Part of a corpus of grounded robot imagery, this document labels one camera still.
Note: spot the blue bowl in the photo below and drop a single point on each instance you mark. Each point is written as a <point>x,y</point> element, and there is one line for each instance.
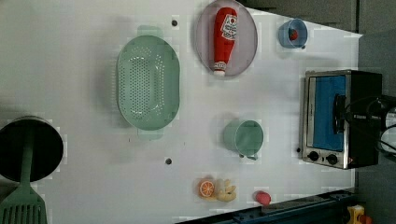
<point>283,34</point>

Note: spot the silver toaster oven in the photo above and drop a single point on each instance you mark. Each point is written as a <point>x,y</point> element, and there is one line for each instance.
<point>327,139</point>

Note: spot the grey round plate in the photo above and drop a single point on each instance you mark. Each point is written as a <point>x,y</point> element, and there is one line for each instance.
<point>245,45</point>

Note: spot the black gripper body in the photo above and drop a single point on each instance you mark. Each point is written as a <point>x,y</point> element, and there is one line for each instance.
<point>369,116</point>

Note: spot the yellow and red toy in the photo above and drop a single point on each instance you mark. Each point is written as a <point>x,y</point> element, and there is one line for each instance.
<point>358,216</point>

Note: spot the red strawberry in bowl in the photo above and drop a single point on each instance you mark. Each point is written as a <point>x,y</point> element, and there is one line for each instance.
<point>293,34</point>

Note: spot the green mug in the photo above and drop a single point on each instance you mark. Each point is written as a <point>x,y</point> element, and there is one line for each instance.
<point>244,137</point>

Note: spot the red plush strawberry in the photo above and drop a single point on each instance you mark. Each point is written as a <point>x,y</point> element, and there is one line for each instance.
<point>262,197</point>

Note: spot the black utensil holder cup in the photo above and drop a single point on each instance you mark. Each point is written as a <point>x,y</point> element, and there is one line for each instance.
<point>48,149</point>

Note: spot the green spatula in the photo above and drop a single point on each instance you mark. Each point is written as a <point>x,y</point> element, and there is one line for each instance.
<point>23,205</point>

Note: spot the plush orange and pastry toy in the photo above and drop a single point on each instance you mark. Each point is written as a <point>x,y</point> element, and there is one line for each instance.
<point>216,190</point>

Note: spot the green colander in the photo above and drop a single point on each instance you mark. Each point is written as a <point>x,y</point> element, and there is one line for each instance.
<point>148,72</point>

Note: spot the red plush ketchup bottle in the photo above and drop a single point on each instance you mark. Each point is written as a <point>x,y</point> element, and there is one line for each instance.
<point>225,29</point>

